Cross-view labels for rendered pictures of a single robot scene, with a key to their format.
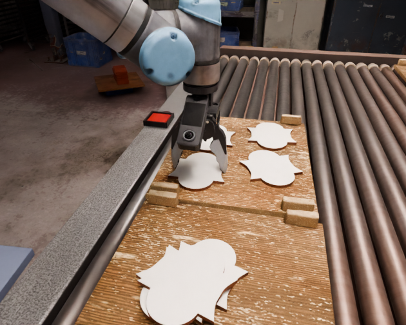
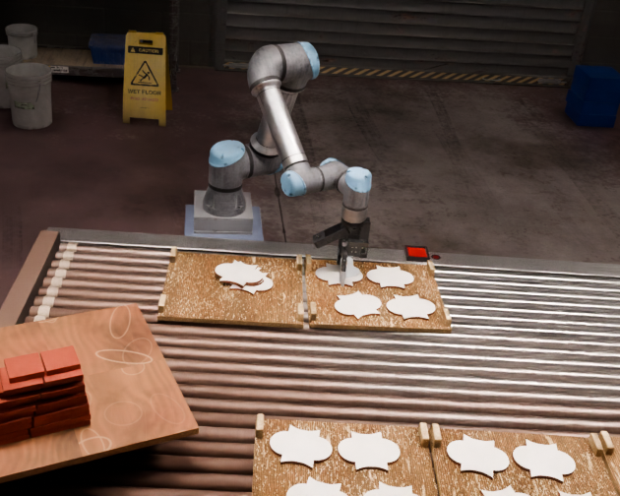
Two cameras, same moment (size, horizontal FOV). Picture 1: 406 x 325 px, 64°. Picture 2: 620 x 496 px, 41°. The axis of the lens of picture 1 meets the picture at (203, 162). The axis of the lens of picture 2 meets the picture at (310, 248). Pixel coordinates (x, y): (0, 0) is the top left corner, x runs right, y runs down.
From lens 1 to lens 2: 2.28 m
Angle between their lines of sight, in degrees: 61
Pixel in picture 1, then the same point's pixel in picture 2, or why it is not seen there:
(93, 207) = (291, 247)
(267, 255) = (269, 302)
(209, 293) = (233, 279)
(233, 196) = (317, 290)
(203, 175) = (333, 276)
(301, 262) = (267, 313)
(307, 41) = not seen: outside the picture
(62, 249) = (256, 245)
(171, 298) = (227, 269)
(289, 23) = not seen: outside the picture
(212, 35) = (349, 193)
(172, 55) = (286, 182)
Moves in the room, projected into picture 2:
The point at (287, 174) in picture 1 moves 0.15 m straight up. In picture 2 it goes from (349, 311) to (356, 267)
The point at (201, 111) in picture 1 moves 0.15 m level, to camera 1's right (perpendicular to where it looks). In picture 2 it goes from (335, 231) to (348, 257)
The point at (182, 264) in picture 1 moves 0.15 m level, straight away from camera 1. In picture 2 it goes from (247, 270) to (294, 265)
